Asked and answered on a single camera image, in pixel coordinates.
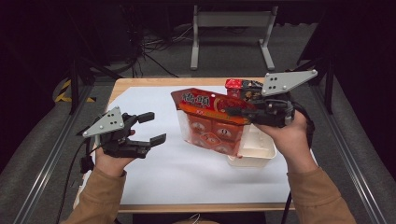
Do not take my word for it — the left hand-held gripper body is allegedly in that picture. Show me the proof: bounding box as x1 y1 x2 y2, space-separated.
82 106 152 159

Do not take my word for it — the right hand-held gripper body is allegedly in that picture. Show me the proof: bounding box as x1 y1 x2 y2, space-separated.
247 69 318 129

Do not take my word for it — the large red black pouch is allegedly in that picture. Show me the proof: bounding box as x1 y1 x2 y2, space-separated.
224 78 265 102

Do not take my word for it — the orange seasoning packet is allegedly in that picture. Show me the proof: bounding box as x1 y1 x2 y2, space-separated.
170 87 258 158

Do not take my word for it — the white plastic container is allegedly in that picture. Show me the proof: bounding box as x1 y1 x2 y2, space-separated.
226 123 277 169

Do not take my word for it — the person's left hand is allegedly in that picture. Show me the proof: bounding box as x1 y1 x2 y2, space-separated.
94 148 136 177

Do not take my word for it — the person's right hand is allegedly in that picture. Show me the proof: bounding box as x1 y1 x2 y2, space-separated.
255 110 316 175

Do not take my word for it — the white table sheet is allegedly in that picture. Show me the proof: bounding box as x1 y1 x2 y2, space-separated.
78 85 318 206

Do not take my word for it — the black tripod stand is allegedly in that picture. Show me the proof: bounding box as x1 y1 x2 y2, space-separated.
286 46 336 115
66 6 122 115

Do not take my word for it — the yellow black hazard tape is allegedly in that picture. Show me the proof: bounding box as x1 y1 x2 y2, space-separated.
55 78 97 104

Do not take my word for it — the white metal stand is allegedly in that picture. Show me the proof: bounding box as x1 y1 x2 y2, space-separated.
190 4 279 71

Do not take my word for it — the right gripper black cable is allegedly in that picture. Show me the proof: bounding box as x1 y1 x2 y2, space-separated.
292 102 316 147

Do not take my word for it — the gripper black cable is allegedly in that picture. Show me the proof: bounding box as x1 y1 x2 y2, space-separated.
292 102 316 147
55 136 101 224

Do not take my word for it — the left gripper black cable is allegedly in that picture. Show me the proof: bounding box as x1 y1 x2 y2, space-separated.
55 136 101 224

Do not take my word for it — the aluminium floor rail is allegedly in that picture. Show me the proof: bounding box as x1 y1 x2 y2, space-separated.
311 83 387 224
12 85 94 224

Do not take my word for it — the tangle of floor cables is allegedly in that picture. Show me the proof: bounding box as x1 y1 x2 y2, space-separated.
124 6 194 78

